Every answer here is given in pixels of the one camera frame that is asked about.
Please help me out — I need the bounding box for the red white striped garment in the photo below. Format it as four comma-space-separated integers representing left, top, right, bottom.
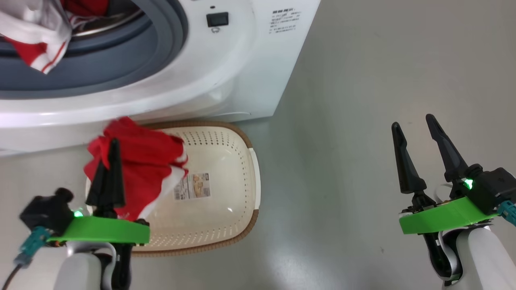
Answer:
0, 0, 110, 75

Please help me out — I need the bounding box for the black door latch socket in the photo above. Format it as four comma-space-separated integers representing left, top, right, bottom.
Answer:
206, 12, 229, 28

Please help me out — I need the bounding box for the grey rubber door gasket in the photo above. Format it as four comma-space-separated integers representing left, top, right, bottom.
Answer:
0, 0, 189, 100

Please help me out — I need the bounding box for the stainless steel washer drum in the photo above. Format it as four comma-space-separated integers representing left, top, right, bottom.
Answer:
71, 10, 144, 39

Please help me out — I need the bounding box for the cream laundry basket brown rim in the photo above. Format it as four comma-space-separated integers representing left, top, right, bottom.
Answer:
85, 120, 261, 257

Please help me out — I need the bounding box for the left teal camera connector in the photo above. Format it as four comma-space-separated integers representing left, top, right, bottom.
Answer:
15, 226, 51, 269

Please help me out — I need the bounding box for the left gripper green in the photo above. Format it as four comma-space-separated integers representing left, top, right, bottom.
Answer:
47, 139, 150, 245

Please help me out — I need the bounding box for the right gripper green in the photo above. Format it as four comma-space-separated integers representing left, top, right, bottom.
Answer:
391, 114, 499, 235

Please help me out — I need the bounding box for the right teal camera connector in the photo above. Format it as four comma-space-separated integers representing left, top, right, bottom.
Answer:
498, 200, 516, 227

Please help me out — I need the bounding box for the left black camera cable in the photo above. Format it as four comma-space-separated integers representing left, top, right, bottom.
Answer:
0, 262, 25, 290

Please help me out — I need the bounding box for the basket product label sticker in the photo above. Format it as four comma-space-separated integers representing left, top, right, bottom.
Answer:
174, 173, 211, 201

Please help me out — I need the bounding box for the white front-load washing machine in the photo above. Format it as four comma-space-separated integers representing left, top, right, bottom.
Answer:
0, 0, 322, 157

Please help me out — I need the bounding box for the teal camera connector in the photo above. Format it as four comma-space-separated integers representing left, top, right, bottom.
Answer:
15, 226, 51, 269
498, 200, 516, 227

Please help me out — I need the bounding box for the red garment white trim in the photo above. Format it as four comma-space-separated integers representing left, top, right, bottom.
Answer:
83, 117, 189, 222

